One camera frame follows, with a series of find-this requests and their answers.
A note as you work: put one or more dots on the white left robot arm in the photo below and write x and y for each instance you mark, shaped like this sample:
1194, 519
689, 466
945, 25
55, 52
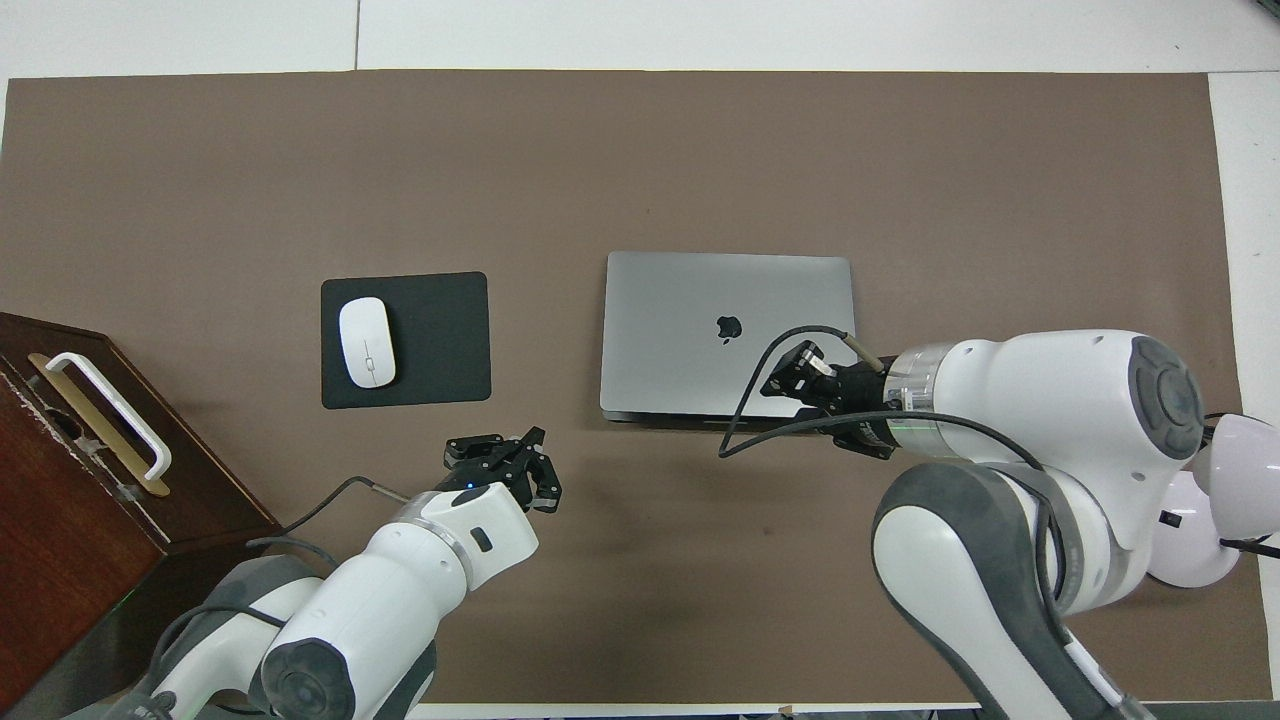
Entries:
400, 590

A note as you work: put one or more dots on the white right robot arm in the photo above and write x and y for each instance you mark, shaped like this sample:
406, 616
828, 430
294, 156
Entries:
1050, 400

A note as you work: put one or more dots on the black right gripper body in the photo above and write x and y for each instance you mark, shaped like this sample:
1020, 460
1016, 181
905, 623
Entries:
860, 400

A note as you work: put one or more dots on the black mouse pad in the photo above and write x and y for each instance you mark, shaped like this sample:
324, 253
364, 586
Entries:
440, 340

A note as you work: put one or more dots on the silver laptop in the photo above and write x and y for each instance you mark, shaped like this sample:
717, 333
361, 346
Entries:
680, 320

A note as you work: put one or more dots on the brown table mat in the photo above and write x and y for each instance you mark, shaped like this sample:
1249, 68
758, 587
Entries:
600, 160

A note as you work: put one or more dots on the white desk lamp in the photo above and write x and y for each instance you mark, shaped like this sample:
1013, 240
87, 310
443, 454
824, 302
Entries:
1240, 460

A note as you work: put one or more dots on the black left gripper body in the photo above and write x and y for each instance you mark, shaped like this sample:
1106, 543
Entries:
505, 472

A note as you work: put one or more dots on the white computer mouse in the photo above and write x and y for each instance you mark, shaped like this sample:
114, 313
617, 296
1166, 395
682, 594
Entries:
367, 342

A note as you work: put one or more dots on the dark brown wooden box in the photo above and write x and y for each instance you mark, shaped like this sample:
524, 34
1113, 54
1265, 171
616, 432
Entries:
60, 520

